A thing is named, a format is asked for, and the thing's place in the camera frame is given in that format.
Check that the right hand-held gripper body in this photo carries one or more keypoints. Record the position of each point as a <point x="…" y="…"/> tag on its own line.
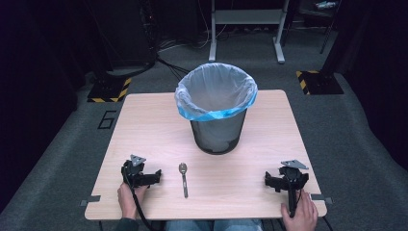
<point x="293" y="178"/>

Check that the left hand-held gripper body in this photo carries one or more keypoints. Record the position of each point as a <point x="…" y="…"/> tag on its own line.
<point x="134" y="173"/>

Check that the metal spoon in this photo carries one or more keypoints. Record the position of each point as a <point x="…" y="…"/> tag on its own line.
<point x="183" y="179"/>

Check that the black mesh trash can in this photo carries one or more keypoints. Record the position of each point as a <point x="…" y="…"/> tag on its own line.
<point x="219" y="134"/>

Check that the blue white plastic trash bag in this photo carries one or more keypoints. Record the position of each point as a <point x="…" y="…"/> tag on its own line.
<point x="215" y="86"/>

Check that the person's left hand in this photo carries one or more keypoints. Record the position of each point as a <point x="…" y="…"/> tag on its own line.
<point x="128" y="200"/>

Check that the person's right hand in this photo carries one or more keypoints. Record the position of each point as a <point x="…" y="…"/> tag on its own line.
<point x="303" y="215"/>

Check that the person's legs in jeans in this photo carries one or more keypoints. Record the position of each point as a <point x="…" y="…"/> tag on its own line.
<point x="211" y="225"/>

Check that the black yellow striped stand base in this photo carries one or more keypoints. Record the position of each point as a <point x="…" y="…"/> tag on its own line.
<point x="109" y="91"/>
<point x="320" y="82"/>

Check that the white metal stand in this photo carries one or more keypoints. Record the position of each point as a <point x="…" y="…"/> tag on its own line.
<point x="213" y="38"/>

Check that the grey table bracket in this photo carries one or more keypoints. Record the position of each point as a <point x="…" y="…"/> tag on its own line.
<point x="320" y="197"/>
<point x="90" y="200"/>

